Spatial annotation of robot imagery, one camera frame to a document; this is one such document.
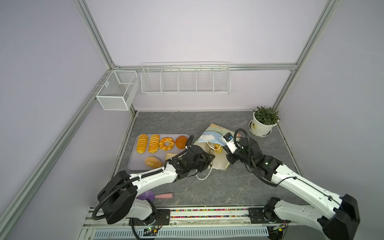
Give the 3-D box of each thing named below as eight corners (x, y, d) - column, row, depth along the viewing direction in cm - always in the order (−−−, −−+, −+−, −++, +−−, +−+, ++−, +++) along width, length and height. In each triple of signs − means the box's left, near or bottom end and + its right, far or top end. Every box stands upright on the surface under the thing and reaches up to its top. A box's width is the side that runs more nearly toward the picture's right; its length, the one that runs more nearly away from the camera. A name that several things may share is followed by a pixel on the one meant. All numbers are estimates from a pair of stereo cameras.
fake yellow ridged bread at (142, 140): (135, 153, 99) (133, 151, 97) (140, 135, 109) (139, 132, 106) (145, 153, 99) (143, 151, 97) (149, 135, 109) (148, 132, 106)
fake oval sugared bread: (144, 165, 93) (142, 162, 89) (147, 158, 96) (145, 155, 92) (160, 169, 91) (159, 166, 88) (163, 162, 94) (162, 158, 91)
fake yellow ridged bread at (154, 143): (147, 153, 99) (146, 150, 96) (152, 136, 107) (150, 133, 105) (157, 153, 99) (156, 150, 96) (160, 136, 107) (159, 133, 105)
